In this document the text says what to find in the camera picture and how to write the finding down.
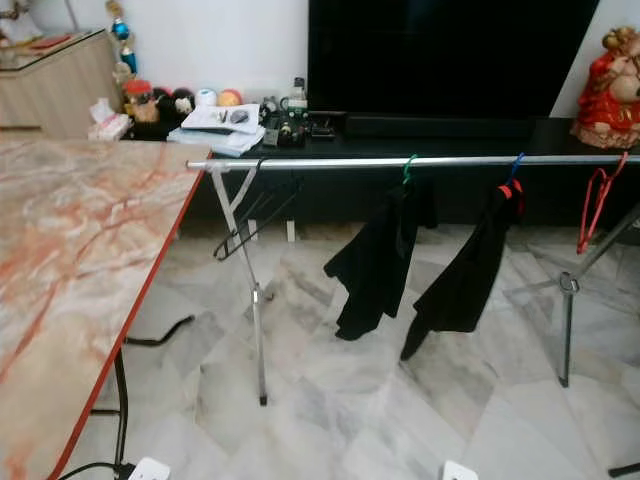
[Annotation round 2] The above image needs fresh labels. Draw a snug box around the clear plastic bottle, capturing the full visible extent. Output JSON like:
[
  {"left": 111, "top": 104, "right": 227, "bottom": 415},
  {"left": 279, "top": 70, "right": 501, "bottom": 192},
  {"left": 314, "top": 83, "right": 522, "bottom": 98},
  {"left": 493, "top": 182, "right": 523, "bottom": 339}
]
[{"left": 288, "top": 77, "right": 309, "bottom": 113}]

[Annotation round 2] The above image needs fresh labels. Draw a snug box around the black flat screen television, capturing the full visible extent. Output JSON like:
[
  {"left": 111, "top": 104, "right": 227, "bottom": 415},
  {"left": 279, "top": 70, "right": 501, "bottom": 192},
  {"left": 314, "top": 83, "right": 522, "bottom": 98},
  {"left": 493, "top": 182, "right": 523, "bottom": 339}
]
[{"left": 308, "top": 0, "right": 601, "bottom": 119}]

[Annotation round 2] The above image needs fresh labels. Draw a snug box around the black soundbar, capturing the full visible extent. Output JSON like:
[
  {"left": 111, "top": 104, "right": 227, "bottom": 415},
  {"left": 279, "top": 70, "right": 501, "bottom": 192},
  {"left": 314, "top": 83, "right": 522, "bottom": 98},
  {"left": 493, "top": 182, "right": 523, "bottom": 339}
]
[{"left": 345, "top": 113, "right": 536, "bottom": 139}]

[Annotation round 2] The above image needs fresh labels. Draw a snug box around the silver metal clothes rack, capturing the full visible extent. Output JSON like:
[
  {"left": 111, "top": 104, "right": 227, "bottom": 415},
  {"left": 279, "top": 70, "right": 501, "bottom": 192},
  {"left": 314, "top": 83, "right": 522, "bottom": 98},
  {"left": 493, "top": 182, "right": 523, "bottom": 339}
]
[{"left": 188, "top": 153, "right": 640, "bottom": 406}]

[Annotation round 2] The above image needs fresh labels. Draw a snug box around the red book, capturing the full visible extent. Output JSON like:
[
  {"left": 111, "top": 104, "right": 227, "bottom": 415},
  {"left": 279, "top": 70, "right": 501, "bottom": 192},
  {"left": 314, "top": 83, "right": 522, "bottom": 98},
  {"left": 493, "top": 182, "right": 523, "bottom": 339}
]
[{"left": 28, "top": 35, "right": 73, "bottom": 51}]

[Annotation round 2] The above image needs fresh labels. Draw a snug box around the black shirt with red collar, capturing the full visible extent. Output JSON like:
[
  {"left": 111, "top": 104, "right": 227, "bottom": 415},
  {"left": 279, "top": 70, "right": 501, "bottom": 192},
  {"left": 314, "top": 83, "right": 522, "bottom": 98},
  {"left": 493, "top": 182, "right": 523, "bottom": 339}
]
[{"left": 400, "top": 180, "right": 526, "bottom": 362}]

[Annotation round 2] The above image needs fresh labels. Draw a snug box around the red clothes hanger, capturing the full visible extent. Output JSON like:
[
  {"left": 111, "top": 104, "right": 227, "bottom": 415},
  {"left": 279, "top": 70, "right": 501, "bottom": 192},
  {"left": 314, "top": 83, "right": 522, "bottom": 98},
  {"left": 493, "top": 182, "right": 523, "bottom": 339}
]
[{"left": 576, "top": 152, "right": 629, "bottom": 255}]

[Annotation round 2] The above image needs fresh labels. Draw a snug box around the white paper stack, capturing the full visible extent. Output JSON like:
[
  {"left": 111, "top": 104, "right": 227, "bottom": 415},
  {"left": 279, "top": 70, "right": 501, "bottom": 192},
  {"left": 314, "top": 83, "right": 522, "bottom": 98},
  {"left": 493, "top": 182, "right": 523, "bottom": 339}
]
[{"left": 168, "top": 102, "right": 266, "bottom": 157}]

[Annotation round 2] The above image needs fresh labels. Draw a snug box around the black clothes hanger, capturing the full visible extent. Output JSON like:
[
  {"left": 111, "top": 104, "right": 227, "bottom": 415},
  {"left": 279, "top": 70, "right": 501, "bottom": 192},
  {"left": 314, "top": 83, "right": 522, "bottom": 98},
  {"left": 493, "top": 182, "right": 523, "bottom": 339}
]
[{"left": 213, "top": 158, "right": 301, "bottom": 261}]

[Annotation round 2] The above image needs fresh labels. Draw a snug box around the black printed t-shirt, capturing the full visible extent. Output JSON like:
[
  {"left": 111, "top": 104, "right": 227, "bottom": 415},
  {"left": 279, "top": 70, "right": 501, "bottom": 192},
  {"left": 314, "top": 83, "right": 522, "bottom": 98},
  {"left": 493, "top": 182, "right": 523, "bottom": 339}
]
[{"left": 324, "top": 178, "right": 439, "bottom": 342}]

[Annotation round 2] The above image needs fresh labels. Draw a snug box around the white power adapter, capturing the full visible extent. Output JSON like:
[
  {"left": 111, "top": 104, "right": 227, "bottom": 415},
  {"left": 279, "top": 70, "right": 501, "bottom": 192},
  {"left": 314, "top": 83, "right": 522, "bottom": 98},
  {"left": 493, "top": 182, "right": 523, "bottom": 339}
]
[
  {"left": 128, "top": 457, "right": 171, "bottom": 480},
  {"left": 443, "top": 460, "right": 479, "bottom": 480}
]

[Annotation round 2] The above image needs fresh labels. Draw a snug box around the black television console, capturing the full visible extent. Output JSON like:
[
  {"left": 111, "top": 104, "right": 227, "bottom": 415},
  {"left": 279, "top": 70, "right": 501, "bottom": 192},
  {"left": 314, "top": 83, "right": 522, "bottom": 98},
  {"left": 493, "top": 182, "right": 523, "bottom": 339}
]
[{"left": 125, "top": 115, "right": 640, "bottom": 239}]

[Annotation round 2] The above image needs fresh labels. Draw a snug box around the black floor cable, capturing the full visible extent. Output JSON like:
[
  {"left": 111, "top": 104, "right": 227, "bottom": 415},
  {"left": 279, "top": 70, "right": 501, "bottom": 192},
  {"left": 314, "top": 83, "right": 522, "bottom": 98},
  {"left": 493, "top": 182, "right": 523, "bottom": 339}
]
[{"left": 55, "top": 460, "right": 131, "bottom": 480}]

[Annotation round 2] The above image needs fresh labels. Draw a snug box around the light wooden cabinet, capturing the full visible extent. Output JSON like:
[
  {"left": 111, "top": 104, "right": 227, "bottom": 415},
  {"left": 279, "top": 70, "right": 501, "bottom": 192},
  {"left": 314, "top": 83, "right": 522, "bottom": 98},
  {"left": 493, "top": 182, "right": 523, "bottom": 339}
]
[{"left": 0, "top": 30, "right": 121, "bottom": 139}]

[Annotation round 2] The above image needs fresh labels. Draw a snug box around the red laughing Buddha statue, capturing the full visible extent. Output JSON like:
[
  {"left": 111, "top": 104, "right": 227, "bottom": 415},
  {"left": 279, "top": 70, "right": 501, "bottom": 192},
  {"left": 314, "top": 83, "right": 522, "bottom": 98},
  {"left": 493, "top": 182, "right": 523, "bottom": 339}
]
[{"left": 570, "top": 25, "right": 640, "bottom": 151}]

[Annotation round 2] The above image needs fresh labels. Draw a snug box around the red lidded jar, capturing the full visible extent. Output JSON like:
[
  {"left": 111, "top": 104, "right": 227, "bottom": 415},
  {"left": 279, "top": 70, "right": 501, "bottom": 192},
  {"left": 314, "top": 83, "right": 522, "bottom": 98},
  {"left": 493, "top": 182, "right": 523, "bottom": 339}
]
[{"left": 123, "top": 79, "right": 156, "bottom": 123}]

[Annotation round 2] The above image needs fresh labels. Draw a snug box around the marble pattern folding table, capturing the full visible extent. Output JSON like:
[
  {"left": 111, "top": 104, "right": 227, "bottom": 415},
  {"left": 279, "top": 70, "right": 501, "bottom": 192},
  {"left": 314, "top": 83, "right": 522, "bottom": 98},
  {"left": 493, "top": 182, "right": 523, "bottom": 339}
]
[{"left": 0, "top": 138, "right": 212, "bottom": 480}]

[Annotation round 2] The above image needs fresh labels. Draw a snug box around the blue and gold trophy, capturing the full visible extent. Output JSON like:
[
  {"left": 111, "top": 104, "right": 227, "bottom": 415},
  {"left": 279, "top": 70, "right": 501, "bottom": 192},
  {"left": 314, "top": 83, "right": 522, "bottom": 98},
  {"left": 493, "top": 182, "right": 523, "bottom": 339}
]
[{"left": 105, "top": 0, "right": 139, "bottom": 76}]

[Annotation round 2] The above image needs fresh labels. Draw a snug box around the blue clothes hanger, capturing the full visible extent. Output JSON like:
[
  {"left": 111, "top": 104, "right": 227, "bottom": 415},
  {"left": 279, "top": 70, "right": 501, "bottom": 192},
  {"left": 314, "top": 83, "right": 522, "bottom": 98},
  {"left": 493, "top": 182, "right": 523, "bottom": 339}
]
[{"left": 508, "top": 152, "right": 527, "bottom": 185}]

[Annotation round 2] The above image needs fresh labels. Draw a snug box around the pink tissue pack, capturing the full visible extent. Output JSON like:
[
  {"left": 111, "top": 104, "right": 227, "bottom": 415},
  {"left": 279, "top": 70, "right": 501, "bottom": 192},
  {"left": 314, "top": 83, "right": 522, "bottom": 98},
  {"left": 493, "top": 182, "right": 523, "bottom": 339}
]
[{"left": 87, "top": 98, "right": 133, "bottom": 141}]

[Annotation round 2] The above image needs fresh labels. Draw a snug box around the black plush toy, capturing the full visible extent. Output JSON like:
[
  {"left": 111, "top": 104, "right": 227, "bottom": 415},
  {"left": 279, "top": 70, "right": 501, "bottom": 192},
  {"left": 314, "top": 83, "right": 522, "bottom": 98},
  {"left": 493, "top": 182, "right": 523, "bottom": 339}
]
[{"left": 153, "top": 87, "right": 196, "bottom": 123}]

